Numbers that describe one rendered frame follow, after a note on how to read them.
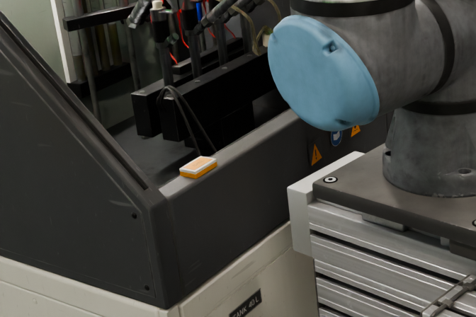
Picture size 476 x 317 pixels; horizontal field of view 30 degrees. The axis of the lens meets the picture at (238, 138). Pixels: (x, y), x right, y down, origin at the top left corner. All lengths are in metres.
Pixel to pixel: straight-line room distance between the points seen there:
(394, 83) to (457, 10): 0.11
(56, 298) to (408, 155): 0.70
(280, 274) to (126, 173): 0.39
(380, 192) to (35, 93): 0.54
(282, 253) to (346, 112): 0.70
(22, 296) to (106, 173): 0.37
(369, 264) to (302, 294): 0.51
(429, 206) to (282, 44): 0.24
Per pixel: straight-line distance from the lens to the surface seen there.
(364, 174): 1.01
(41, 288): 1.47
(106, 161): 1.22
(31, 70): 1.27
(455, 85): 0.92
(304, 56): 0.81
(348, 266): 1.08
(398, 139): 0.96
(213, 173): 1.29
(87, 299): 1.39
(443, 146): 0.94
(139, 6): 1.39
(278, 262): 1.47
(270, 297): 1.48
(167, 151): 1.71
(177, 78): 1.63
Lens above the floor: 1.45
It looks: 21 degrees down
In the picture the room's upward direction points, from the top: 7 degrees counter-clockwise
